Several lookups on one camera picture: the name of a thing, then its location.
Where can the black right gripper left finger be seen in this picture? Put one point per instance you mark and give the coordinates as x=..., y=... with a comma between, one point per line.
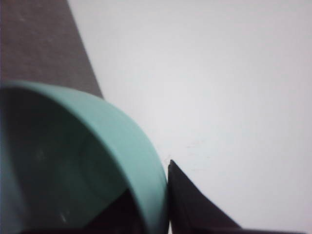
x=120, y=217

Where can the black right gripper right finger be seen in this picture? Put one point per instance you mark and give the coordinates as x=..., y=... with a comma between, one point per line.
x=191, y=212

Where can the mint green bowl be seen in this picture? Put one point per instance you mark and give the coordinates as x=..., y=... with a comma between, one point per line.
x=66, y=155

